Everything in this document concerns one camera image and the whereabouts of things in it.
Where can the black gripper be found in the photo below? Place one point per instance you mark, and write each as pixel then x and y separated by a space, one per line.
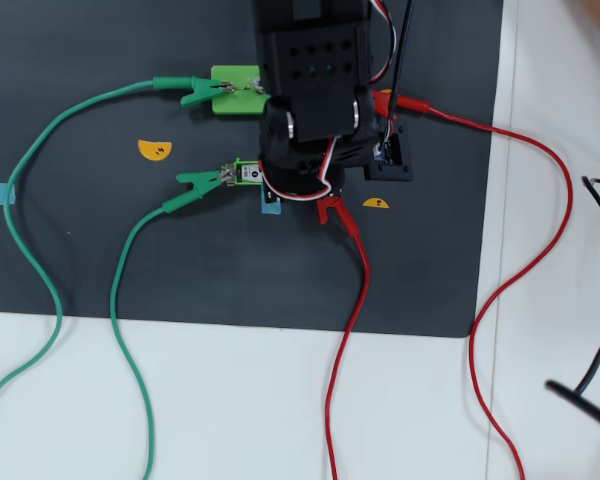
pixel 291 179

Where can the white AA battery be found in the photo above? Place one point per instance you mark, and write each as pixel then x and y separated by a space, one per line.
pixel 250 174

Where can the red alligator clip lead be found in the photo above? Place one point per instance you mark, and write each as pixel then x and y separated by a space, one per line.
pixel 350 225
pixel 410 103

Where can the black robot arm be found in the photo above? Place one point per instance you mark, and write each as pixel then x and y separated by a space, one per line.
pixel 310 60

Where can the green battery holder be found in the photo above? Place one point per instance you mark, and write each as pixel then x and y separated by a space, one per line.
pixel 238 163

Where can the green bulb holder board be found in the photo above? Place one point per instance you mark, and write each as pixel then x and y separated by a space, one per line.
pixel 235 105

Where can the green alligator clip lead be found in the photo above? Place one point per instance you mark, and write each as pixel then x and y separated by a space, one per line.
pixel 170 81
pixel 180 202

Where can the small light bulb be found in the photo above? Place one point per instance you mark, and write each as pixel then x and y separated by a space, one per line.
pixel 254 82

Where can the dark grey work mat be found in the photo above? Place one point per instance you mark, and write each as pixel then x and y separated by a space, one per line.
pixel 230 270

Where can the black blurry rod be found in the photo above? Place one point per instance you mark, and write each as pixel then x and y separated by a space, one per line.
pixel 575 397

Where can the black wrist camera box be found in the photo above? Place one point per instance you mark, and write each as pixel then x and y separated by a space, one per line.
pixel 402 170

